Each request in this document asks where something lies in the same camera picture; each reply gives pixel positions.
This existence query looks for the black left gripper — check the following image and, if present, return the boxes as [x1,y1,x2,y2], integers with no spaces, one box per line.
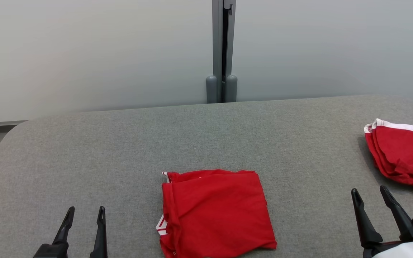
[33,206,108,258]

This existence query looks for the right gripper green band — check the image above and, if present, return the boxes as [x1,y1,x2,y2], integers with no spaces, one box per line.
[351,185,413,258]

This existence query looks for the red garment with white trim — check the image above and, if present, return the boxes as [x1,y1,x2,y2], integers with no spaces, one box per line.
[364,118,413,195]

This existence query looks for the red jersey with white stripes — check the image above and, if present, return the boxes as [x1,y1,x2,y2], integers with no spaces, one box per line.
[156,169,277,258]

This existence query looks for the grey double partition post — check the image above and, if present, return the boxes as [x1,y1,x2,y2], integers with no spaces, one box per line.
[206,0,238,104]

